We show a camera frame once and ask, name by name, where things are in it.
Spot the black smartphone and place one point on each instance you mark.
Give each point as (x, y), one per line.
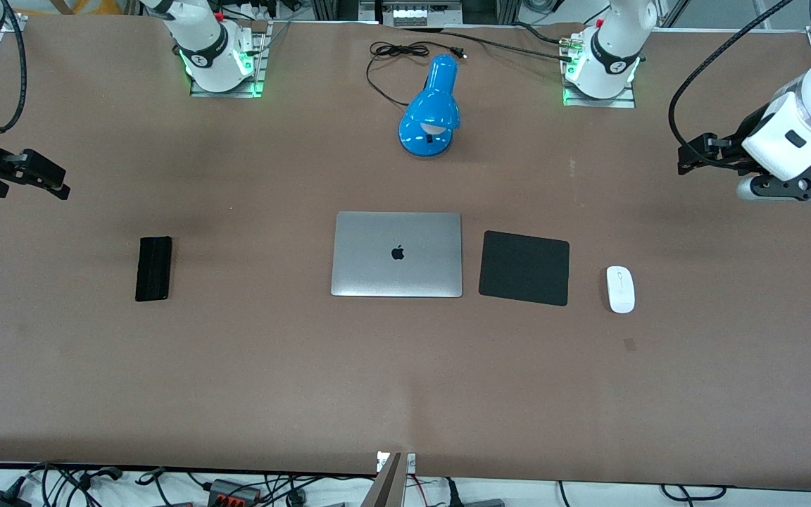
(153, 269)

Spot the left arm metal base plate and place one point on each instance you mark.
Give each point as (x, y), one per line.
(599, 102)

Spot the black box with red buttons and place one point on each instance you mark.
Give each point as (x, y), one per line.
(233, 491)

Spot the blue desk lamp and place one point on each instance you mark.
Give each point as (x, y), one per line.
(432, 105)

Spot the grey power strip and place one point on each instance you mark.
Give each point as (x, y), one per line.
(419, 13)

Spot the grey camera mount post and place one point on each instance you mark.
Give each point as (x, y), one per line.
(390, 486)

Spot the black power adapter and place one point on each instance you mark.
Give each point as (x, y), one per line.
(1, 500)

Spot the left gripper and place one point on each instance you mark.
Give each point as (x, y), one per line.
(732, 148)

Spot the white computer mouse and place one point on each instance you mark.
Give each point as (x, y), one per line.
(620, 290)

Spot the black mouse pad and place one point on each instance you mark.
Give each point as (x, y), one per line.
(524, 269)

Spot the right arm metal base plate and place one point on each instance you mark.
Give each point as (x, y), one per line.
(259, 63)

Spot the silver closed laptop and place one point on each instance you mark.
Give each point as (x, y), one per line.
(396, 271)

